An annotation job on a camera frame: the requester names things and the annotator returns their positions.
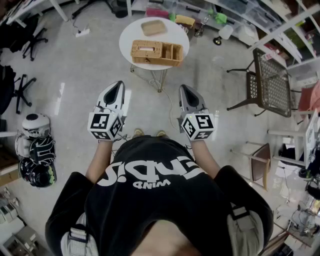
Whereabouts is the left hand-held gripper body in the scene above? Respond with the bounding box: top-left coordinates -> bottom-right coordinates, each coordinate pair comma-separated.
87,80 -> 127,142

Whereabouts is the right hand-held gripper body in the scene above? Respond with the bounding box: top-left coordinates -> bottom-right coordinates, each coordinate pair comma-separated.
178,84 -> 217,142

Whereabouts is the person's left forearm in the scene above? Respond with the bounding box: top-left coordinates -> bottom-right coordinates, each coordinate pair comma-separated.
85,139 -> 113,184

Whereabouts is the person's right forearm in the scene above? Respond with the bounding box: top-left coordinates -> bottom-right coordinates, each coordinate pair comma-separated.
190,139 -> 223,180

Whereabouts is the woven brown organizer basket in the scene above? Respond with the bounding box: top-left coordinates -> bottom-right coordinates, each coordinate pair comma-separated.
130,39 -> 184,68

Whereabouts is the wooden chair with brown seat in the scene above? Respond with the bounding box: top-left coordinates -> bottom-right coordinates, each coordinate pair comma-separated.
229,142 -> 272,192

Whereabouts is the black and white striped helmet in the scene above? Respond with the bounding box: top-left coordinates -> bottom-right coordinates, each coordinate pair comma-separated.
28,135 -> 57,165

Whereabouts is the white power strip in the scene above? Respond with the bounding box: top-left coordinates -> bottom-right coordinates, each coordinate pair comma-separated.
75,28 -> 91,39

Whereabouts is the brown metal lattice chair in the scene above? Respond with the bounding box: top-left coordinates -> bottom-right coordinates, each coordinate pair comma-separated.
226,47 -> 293,118

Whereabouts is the person's black printed shirt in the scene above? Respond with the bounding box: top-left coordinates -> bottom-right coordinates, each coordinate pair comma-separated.
44,134 -> 275,256

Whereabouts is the round white table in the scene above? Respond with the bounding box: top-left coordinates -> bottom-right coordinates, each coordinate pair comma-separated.
118,16 -> 190,94

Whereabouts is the black office chair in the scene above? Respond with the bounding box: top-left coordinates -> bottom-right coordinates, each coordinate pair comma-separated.
14,14 -> 49,62
0,64 -> 37,115

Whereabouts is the white side table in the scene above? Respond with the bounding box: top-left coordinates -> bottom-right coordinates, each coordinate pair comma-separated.
267,109 -> 320,168

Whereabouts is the white plastic jug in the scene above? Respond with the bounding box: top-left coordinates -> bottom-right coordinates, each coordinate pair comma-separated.
218,24 -> 234,41

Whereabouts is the black helmet with green marks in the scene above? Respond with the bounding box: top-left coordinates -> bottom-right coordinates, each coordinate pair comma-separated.
18,158 -> 58,189

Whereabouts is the yellow woven basket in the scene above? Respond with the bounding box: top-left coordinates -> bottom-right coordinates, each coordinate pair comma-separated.
175,14 -> 196,28

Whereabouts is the magenta fabric bundle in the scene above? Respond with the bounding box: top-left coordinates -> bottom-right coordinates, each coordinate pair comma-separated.
145,7 -> 171,19

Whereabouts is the green crumpled bag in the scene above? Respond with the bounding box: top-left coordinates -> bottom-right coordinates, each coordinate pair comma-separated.
215,12 -> 228,25

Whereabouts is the pink cloth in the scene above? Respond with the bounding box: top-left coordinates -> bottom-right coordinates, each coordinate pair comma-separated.
297,80 -> 320,113

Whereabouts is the cardboard box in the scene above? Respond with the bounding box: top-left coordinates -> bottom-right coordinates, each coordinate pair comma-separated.
0,149 -> 20,187

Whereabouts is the white desk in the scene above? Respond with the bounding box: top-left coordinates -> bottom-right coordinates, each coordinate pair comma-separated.
4,0 -> 69,27

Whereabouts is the white storage shelf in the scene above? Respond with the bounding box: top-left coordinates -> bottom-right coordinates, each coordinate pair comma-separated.
204,0 -> 320,71

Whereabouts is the white floor cable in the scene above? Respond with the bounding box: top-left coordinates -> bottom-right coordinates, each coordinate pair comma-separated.
149,69 -> 182,134

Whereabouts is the grey backpack strap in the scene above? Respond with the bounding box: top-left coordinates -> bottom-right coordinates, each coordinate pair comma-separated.
60,219 -> 99,256
226,201 -> 262,256

